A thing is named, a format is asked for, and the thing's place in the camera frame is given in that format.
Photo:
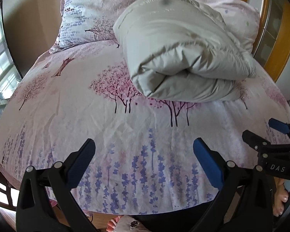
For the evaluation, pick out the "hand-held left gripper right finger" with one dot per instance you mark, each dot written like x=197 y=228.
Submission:
x=207 y=159

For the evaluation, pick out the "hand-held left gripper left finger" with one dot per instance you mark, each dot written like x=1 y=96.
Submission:
x=83 y=157

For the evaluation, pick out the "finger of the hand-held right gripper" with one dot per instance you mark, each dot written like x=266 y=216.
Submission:
x=253 y=139
x=278 y=125

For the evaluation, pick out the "cream puffer jacket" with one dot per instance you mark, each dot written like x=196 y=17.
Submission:
x=178 y=48

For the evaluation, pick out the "person's right foot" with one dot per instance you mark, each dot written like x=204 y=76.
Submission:
x=281 y=198

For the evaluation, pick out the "person's foot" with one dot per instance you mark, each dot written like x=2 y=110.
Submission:
x=113 y=226
x=281 y=198

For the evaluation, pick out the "pink floral bed sheet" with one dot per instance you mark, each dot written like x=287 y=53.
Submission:
x=87 y=116

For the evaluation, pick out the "person's left foot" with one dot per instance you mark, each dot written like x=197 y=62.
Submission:
x=113 y=226

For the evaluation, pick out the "pink floral pillow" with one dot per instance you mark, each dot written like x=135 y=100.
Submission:
x=232 y=12

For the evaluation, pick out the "glass window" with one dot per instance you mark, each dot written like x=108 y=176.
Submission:
x=0 y=53

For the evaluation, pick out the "white floral pillow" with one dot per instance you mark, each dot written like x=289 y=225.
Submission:
x=91 y=12

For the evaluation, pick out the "wooden wall niche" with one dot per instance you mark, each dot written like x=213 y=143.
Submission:
x=287 y=41

